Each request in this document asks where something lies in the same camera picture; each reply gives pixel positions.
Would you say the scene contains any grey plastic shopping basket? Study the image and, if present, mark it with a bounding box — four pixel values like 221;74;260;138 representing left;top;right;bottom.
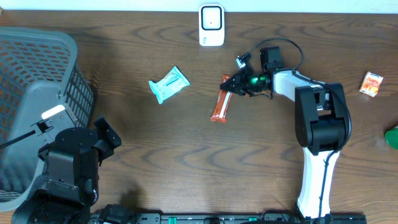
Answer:
1;27;94;212

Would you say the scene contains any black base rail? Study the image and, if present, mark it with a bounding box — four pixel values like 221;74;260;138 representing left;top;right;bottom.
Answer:
90;212;368;224

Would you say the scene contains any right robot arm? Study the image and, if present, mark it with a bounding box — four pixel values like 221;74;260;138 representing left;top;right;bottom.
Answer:
220;69;352;223

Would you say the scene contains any white barcode scanner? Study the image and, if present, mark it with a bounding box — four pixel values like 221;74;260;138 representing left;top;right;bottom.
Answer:
198;4;225;47

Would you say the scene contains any orange snack sachet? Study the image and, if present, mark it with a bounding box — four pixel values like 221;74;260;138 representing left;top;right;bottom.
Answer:
359;72;384;97

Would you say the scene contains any red chocolate bar wrapper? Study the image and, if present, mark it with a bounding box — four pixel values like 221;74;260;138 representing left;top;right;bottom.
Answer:
210;89;233;123

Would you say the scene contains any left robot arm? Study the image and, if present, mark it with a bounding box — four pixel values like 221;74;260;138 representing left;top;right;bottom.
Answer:
11;116;137;224

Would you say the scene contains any green lid jar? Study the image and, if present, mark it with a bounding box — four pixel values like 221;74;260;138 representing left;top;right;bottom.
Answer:
384;126;398;149

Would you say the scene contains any teal snack packet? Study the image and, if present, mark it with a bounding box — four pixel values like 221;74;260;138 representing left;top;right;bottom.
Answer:
149;66;190;105

